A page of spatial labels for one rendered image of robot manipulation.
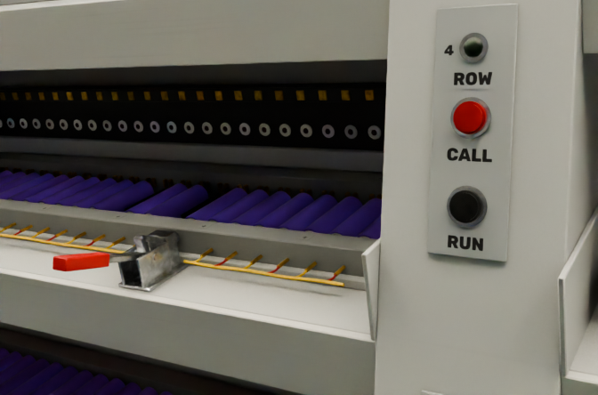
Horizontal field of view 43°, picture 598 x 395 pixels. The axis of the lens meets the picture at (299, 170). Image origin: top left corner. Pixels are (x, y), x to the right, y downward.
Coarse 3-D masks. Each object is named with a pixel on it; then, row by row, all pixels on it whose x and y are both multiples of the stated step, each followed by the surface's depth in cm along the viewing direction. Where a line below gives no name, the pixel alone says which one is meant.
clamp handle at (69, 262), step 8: (136, 240) 50; (144, 240) 50; (144, 248) 50; (56, 256) 45; (64, 256) 45; (72, 256) 45; (80, 256) 45; (88, 256) 46; (96, 256) 46; (104, 256) 47; (112, 256) 47; (120, 256) 48; (128, 256) 49; (136, 256) 49; (56, 264) 44; (64, 264) 44; (72, 264) 44; (80, 264) 45; (88, 264) 46; (96, 264) 46; (104, 264) 47
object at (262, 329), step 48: (0, 144) 82; (48, 144) 78; (96, 144) 74; (144, 144) 71; (192, 144) 68; (0, 240) 62; (0, 288) 56; (48, 288) 53; (96, 288) 51; (192, 288) 49; (240, 288) 48; (288, 288) 47; (336, 288) 46; (96, 336) 52; (144, 336) 50; (192, 336) 47; (240, 336) 45; (288, 336) 43; (336, 336) 41; (288, 384) 44; (336, 384) 42
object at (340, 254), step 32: (0, 224) 64; (32, 224) 61; (64, 224) 59; (96, 224) 57; (128, 224) 55; (160, 224) 54; (192, 224) 53; (224, 224) 52; (224, 256) 51; (256, 256) 50; (288, 256) 48; (320, 256) 47; (352, 256) 46
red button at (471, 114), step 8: (464, 104) 36; (472, 104) 36; (480, 104) 36; (456, 112) 37; (464, 112) 36; (472, 112) 36; (480, 112) 36; (456, 120) 37; (464, 120) 36; (472, 120) 36; (480, 120) 36; (464, 128) 36; (472, 128) 36; (480, 128) 36
